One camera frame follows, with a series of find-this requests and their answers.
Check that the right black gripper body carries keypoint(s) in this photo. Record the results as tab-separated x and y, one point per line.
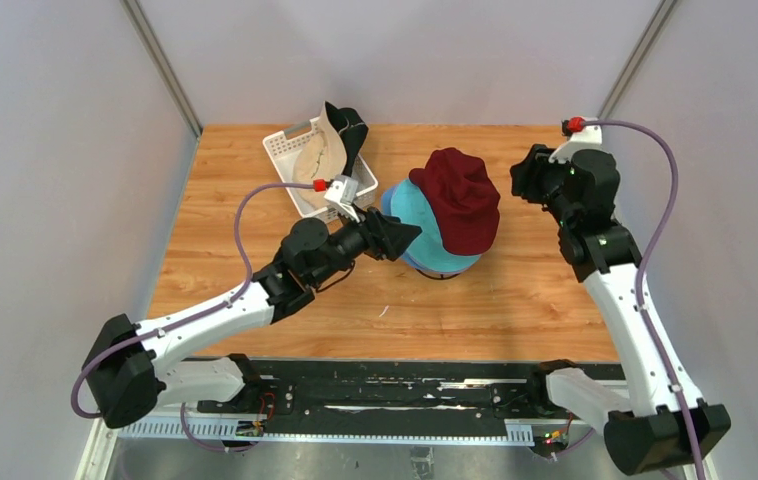
552	183

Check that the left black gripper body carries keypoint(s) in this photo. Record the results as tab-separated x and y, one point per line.
374	247

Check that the teal hat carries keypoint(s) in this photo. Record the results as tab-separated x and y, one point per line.
427	252

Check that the dark red hat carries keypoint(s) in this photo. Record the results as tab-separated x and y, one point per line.
462	198

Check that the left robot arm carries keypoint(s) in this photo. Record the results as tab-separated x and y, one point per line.
133	368

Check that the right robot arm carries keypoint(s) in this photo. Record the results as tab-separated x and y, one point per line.
664	421

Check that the black hat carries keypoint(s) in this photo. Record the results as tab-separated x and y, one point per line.
333	149

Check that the white perforated plastic basket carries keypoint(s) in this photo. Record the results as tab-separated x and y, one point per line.
283	148

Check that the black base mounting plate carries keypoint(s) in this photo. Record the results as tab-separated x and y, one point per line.
386	398

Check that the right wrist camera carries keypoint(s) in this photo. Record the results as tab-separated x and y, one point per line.
579	136

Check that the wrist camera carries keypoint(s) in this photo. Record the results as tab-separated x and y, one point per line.
579	136
340	194

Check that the black wire hat stand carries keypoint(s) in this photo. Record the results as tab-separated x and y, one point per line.
440	276

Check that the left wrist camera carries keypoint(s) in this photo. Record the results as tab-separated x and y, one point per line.
340	194

